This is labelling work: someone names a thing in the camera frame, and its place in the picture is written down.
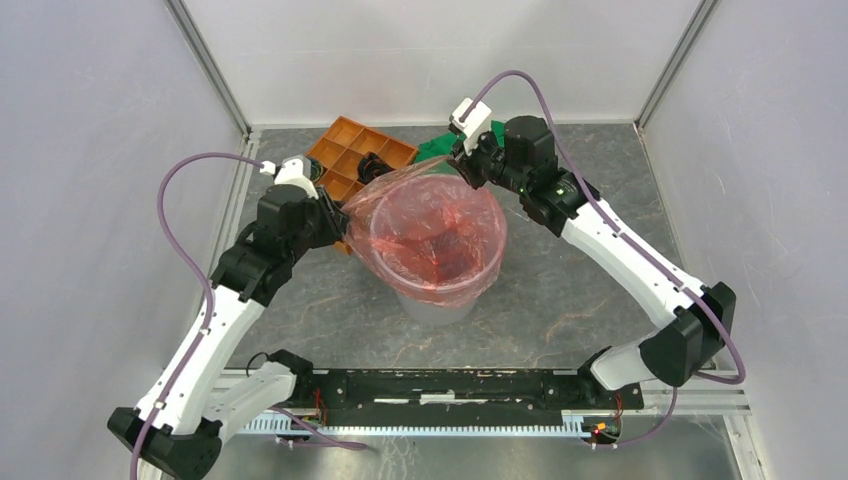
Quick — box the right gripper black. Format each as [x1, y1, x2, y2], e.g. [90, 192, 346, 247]
[446, 126, 529, 196]

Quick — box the grey trash bin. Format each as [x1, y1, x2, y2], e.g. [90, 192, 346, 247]
[360, 174, 507, 326]

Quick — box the red plastic trash bag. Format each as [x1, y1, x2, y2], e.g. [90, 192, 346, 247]
[342, 156, 508, 307]

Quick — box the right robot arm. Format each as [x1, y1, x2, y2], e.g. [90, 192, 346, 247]
[448, 115, 737, 408]

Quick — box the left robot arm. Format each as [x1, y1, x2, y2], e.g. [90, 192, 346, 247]
[107, 181, 348, 479]

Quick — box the green cloth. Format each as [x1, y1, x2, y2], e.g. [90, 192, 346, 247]
[414, 121, 505, 163]

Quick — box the orange compartment tray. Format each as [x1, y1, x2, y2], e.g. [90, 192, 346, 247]
[305, 116, 420, 258]

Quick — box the black rolled bag upper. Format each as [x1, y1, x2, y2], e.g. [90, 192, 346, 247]
[357, 152, 395, 185]

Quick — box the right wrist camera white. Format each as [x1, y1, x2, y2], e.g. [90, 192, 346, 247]
[449, 97, 492, 155]

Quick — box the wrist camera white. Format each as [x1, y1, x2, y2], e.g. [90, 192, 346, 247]
[260, 155, 319, 199]
[449, 97, 492, 155]

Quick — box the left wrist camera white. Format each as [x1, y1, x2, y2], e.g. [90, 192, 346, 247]
[260, 155, 319, 199]

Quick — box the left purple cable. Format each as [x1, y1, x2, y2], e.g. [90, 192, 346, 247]
[127, 152, 369, 480]

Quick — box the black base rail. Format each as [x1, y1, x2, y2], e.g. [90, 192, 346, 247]
[251, 351, 644, 446]

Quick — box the left aluminium frame post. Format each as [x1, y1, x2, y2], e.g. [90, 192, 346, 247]
[164, 0, 252, 138]

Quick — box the aluminium frame post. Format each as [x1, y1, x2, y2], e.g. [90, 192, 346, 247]
[164, 0, 252, 138]
[634, 0, 721, 133]

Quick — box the right aluminium frame post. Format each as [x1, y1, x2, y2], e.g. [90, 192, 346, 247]
[634, 0, 721, 133]

